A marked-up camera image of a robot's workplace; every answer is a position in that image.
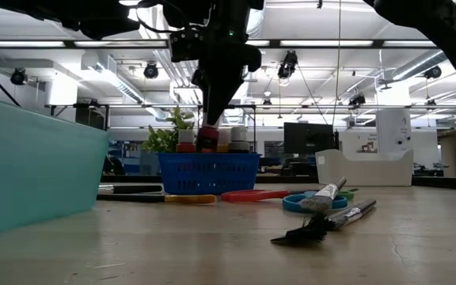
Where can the white pillar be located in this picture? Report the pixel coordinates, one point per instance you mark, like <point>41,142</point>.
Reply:
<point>394,130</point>

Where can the small black fan paintbrush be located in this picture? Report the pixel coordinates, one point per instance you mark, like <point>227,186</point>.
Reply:
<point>307,235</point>

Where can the black overhead frame beam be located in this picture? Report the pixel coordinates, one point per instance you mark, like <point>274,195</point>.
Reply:
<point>274,43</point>

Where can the green potted plant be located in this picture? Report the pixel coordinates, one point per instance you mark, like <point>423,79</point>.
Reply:
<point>162,138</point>

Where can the blue scissors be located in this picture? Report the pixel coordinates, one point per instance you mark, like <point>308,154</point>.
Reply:
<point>291,204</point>

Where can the white plastic bin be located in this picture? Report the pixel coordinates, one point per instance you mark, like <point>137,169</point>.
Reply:
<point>370,172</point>

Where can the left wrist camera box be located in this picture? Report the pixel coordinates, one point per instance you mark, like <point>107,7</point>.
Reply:
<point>186,45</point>

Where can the orange-red paint bottle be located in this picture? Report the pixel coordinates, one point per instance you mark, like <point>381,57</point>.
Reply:
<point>185,147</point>

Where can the teal plastic bin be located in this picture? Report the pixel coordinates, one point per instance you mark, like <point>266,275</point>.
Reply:
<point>34,170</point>

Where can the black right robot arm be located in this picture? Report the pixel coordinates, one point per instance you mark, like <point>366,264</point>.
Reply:
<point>441,23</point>

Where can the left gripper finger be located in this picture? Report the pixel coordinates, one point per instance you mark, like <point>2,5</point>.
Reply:
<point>222,95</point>

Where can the black computer monitor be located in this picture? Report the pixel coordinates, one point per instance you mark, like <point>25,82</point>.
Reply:
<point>309,138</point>

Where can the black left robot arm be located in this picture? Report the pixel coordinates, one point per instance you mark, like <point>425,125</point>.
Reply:
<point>93,16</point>

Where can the grey-bristle paintbrush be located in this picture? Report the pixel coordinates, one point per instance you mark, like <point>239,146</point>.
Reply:
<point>325,196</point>

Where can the blue plastic basket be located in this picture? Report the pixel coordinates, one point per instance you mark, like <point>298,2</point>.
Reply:
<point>208,174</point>

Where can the green scissors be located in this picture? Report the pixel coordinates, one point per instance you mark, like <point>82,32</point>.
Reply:
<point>348,195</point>

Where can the black ceiling camera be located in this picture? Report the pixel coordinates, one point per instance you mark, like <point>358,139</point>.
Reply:
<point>356,99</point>
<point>18,76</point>
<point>287,65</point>
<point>433,72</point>
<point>150,70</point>

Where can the red scissors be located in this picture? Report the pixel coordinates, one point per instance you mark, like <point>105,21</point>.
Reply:
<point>251,196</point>

